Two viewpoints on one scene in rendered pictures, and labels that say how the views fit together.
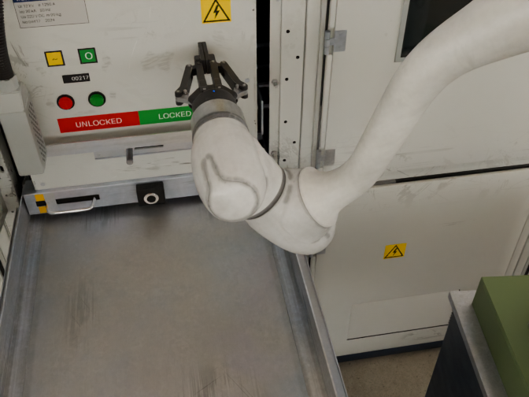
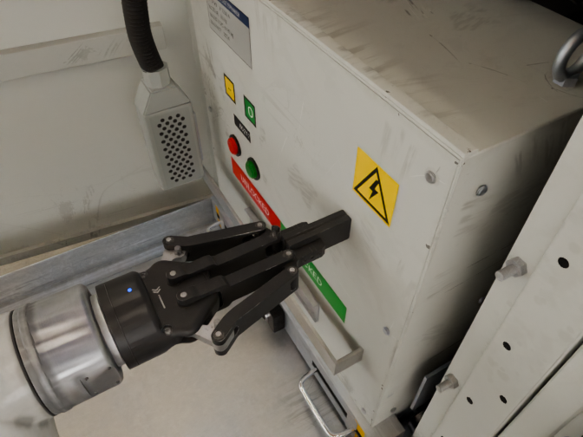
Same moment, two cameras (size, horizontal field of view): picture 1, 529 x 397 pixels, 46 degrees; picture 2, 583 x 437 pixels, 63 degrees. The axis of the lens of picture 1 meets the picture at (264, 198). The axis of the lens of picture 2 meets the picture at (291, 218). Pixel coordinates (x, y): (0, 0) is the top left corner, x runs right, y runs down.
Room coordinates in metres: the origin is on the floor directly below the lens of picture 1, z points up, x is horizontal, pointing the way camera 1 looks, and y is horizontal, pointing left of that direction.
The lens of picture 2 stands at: (0.92, -0.16, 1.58)
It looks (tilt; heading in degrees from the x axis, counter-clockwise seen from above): 47 degrees down; 70
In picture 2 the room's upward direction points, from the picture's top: straight up
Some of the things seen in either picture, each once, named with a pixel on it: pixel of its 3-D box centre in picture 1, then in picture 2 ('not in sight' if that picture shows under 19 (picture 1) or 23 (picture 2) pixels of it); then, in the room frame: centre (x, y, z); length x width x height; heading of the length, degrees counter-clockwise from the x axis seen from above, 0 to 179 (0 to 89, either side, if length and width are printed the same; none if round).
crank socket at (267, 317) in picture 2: (150, 194); (269, 309); (1.03, 0.25, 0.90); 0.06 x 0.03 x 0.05; 100
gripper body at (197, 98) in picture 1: (213, 103); (162, 305); (0.89, 0.09, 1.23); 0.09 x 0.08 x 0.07; 10
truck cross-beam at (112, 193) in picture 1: (149, 183); (289, 300); (1.07, 0.26, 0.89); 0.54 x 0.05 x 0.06; 100
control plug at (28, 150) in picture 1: (22, 126); (172, 133); (0.95, 0.45, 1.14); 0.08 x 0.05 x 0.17; 10
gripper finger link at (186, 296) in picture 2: (216, 82); (239, 283); (0.96, 0.09, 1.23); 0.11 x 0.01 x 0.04; 8
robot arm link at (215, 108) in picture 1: (219, 128); (75, 343); (0.82, 0.07, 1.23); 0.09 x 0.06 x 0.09; 100
